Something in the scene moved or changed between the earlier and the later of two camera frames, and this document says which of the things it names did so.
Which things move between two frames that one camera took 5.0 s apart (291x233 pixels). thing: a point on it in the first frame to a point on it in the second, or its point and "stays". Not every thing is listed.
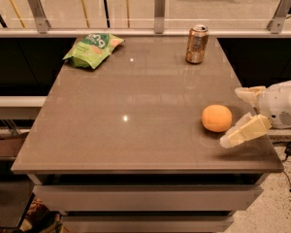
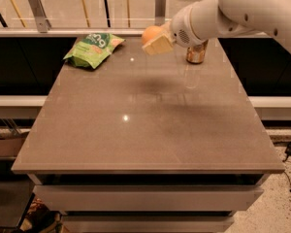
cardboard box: (7, 143) stays
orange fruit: (216, 118) to (150, 32)
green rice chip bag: (93, 48) stays
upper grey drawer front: (151, 197) stays
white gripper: (276, 105) to (180, 30)
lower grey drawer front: (145, 223) stays
